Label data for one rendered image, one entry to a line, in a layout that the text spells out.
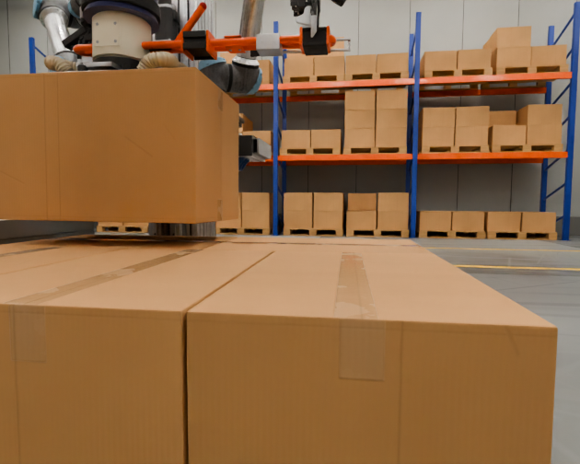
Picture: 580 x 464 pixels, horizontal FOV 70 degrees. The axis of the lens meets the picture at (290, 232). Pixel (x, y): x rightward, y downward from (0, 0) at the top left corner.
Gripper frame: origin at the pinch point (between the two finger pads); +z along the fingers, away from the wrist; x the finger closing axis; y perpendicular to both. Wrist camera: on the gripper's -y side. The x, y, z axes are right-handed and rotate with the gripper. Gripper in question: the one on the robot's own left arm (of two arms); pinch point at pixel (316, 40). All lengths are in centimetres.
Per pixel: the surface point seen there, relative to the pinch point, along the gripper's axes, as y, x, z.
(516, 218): -315, -705, 77
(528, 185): -384, -833, 10
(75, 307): 21, 80, 59
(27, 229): 94, 2, 57
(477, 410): -25, 79, 68
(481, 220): -253, -706, 81
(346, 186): 2, -838, 13
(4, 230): 94, 12, 56
